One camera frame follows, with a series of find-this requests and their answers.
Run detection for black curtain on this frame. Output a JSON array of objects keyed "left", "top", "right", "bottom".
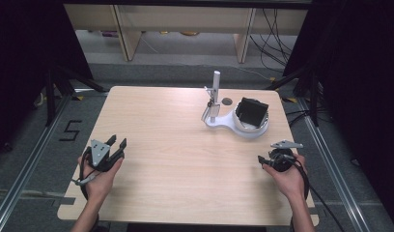
[
  {"left": 283, "top": 0, "right": 394, "bottom": 223},
  {"left": 0, "top": 0, "right": 94, "bottom": 159}
]

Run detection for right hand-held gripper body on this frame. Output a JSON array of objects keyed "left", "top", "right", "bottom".
[{"left": 268, "top": 139, "right": 304, "bottom": 173}]

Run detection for black floor cables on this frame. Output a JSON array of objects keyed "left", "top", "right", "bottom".
[{"left": 286, "top": 108, "right": 313, "bottom": 128}]

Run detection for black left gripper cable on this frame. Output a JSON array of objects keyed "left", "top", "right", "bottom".
[{"left": 78, "top": 146, "right": 101, "bottom": 232}]

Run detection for silver car key with keyring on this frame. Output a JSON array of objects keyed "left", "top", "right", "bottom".
[{"left": 201, "top": 86, "right": 221, "bottom": 122}]

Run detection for grey cable plug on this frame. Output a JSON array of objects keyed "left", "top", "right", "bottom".
[{"left": 71, "top": 174, "right": 97, "bottom": 187}]

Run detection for person's right hand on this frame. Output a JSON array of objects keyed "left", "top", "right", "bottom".
[{"left": 262, "top": 154, "right": 311, "bottom": 199}]

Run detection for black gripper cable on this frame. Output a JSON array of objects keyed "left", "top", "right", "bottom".
[
  {"left": 78, "top": 146, "right": 101, "bottom": 232},
  {"left": 276, "top": 154, "right": 348, "bottom": 232}
]

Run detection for black metal stand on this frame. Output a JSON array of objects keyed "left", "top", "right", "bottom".
[
  {"left": 266, "top": 64, "right": 323, "bottom": 128},
  {"left": 44, "top": 66, "right": 106, "bottom": 128}
]

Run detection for white bowl with metallic rim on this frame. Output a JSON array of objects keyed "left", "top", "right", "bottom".
[{"left": 233, "top": 98, "right": 269, "bottom": 133}]

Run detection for white stand with pole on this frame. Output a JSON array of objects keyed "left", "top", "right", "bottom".
[{"left": 201, "top": 71, "right": 269, "bottom": 140}]

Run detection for metal floor rail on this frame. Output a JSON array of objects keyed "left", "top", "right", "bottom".
[
  {"left": 295, "top": 96, "right": 381, "bottom": 232},
  {"left": 0, "top": 95, "right": 73, "bottom": 232}
]

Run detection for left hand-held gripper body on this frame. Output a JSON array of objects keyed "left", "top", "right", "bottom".
[{"left": 83, "top": 139, "right": 125, "bottom": 173}]

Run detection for black leather wallet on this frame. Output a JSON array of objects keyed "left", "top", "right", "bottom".
[{"left": 236, "top": 97, "right": 269, "bottom": 128}]

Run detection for person's left hand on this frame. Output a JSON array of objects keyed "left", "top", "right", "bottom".
[{"left": 77, "top": 156, "right": 125, "bottom": 203}]

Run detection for white floor cable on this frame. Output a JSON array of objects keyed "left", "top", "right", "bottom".
[{"left": 230, "top": 64, "right": 274, "bottom": 82}]

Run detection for bundle of black hanging cables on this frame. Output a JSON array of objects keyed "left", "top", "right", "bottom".
[{"left": 249, "top": 8, "right": 297, "bottom": 73}]

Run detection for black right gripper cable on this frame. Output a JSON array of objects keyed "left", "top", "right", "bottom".
[{"left": 276, "top": 154, "right": 348, "bottom": 232}]

